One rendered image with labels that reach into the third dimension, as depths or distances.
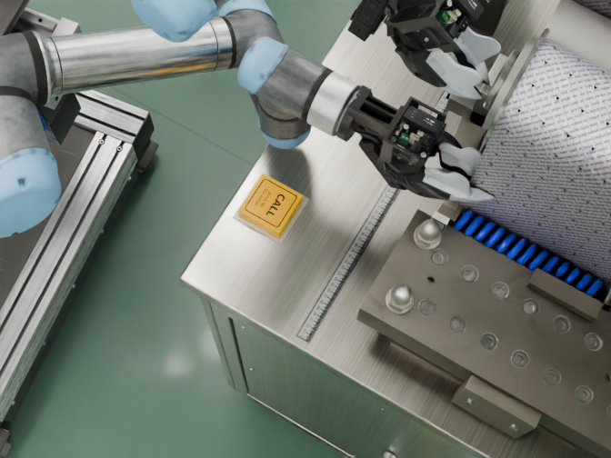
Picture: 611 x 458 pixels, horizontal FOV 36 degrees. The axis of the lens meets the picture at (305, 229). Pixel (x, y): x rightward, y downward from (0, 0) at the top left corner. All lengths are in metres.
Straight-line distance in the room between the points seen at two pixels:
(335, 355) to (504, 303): 0.25
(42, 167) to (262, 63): 0.30
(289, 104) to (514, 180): 0.30
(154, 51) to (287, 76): 0.20
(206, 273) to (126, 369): 0.94
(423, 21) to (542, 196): 0.29
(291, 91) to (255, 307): 0.33
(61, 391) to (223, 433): 0.39
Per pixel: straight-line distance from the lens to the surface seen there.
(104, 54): 1.28
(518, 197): 1.20
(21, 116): 1.20
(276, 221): 1.37
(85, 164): 2.21
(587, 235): 1.21
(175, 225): 2.37
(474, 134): 1.30
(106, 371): 2.30
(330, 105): 1.20
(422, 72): 1.06
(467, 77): 1.06
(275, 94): 1.23
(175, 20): 0.97
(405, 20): 1.01
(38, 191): 1.17
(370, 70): 1.51
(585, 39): 1.20
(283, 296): 1.36
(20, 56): 1.25
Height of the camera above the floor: 2.22
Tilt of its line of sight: 71 degrees down
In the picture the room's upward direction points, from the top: 3 degrees clockwise
